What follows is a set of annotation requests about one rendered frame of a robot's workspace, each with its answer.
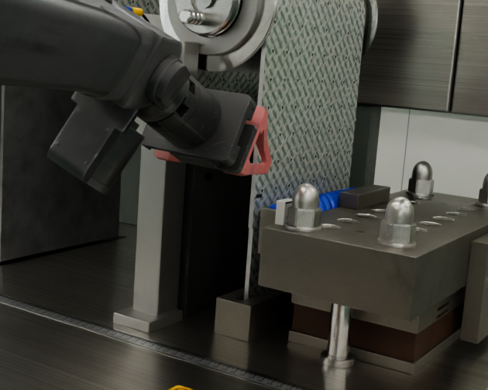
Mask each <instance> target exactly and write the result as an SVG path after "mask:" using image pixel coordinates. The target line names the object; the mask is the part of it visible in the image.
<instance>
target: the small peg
mask: <svg viewBox="0 0 488 390"><path fill-rule="evenodd" d="M179 19H180V21H181V22H182V23H185V24H192V25H198V26H200V25H202V24H203V23H204V21H205V16H204V13H203V12H199V11H193V10H188V9H183V10H182V11H181V12H180V14H179Z"/></svg>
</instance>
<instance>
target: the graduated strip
mask: <svg viewBox="0 0 488 390"><path fill-rule="evenodd" d="M0 303H4V304H7V305H10V306H14V307H16V308H20V309H22V310H26V311H29V312H31V313H36V314H39V315H41V316H45V317H48V318H51V319H54V320H58V321H60V322H63V323H68V324H70V325H73V326H76V327H80V328H83V329H85V330H89V331H92V332H95V333H98V334H102V335H105V336H107V337H111V338H115V339H117V340H121V341H124V342H126V343H130V344H134V345H136V346H139V347H143V348H146V349H149V350H151V351H155V352H158V353H161V354H165V355H168V356H171V357H173V358H178V359H181V360H183V361H187V362H190V363H193V364H197V365H200V366H202V367H205V368H210V369H212V370H215V371H219V372H221V373H225V374H227V375H231V376H234V377H237V378H241V379H244V380H247V381H250V382H253V383H256V384H259V385H263V386H266V387H268V388H273V389H276V390H312V389H309V388H305V387H302V386H299V385H295V384H292V383H290V382H286V381H282V380H280V379H276V378H272V377H270V376H266V375H262V374H260V373H256V372H254V371H250V370H247V369H244V368H240V367H237V366H234V365H231V364H227V363H224V362H221V361H217V360H214V359H211V358H209V357H204V356H201V355H199V354H194V353H191V352H189V351H185V350H181V349H179V348H176V347H171V346H169V345H166V344H161V343H159V342H156V341H154V340H149V339H146V338H144V337H139V336H136V335H134V334H129V333H126V332H124V331H121V330H116V329H114V328H111V327H107V326H104V325H101V324H98V323H94V322H91V321H88V320H84V319H81V318H78V317H75V316H71V315H68V314H66V313H62V312H59V311H56V310H52V309H49V308H46V307H43V306H39V305H36V304H33V303H29V302H26V301H23V300H20V299H16V298H13V297H11V296H6V295H3V294H1V293H0Z"/></svg>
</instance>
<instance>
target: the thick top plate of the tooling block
mask: <svg viewBox="0 0 488 390"><path fill-rule="evenodd" d="M407 190H408V189H407ZM407 190H402V191H399V192H396V193H390V199H389V201H387V202H383V203H381V204H376V205H373V206H370V207H364V208H362V209H358V210H354V209H349V208H345V207H336V208H333V209H331V210H325V211H322V212H321V231H314V232H306V231H294V230H291V229H288V228H286V227H285V225H280V224H271V225H268V226H266V227H263V231H262V241H261V252H260V261H259V281H258V285H259V286H264V287H267V288H271V289H277V290H280V291H284V292H287V293H293V294H296V295H300V296H306V297H309V298H312V299H318V300H321V301H325V302H329V303H334V304H338V305H341V306H347V307H350V308H354V309H358V310H363V311H366V312H370V313H375V314H379V315H383V316H388V317H392V318H395V319H399V320H404V321H408V322H410V321H411V320H413V319H414V318H416V317H417V316H419V315H421V314H422V313H424V312H425V311H427V310H429V309H430V308H432V307H433V306H435V305H436V304H438V303H440V302H441V301H442V300H444V299H446V298H447V297H449V296H451V295H452V294H453V293H455V292H457V291H458V290H460V289H461V288H463V287H464V286H466V282H467V275H468V268H469V256H470V250H471V243H472V241H473V240H475V239H477V238H479V237H481V236H483V235H485V234H487V233H488V207H483V206H480V205H477V204H476V202H477V201H478V199H476V198H471V197H461V196H456V195H451V194H445V193H436V192H433V193H434V196H433V197H419V196H413V195H410V194H407ZM395 197H405V198H407V199H408V200H409V201H410V202H411V203H412V206H413V208H414V223H416V225H417V227H416V235H415V242H416V243H417V244H416V247H413V248H395V247H390V246H386V245H382V244H379V243H378V242H377V238H378V237H379V236H380V222H381V221H382V220H385V212H386V208H387V205H388V203H389V202H390V201H391V200H392V199H393V198H395Z"/></svg>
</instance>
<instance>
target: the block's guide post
mask: <svg viewBox="0 0 488 390"><path fill-rule="evenodd" d="M352 315H353V308H350V307H347V306H341V305H338V304H334V303H332V305H331V314H330V322H329V331H328V346H327V350H324V351H322V352H321V356H320V361H321V363H322V364H324V365H326V366H329V367H332V368H350V367H352V366H353V365H354V361H355V357H354V355H353V354H351V353H350V352H349V347H350V338H351V330H352Z"/></svg>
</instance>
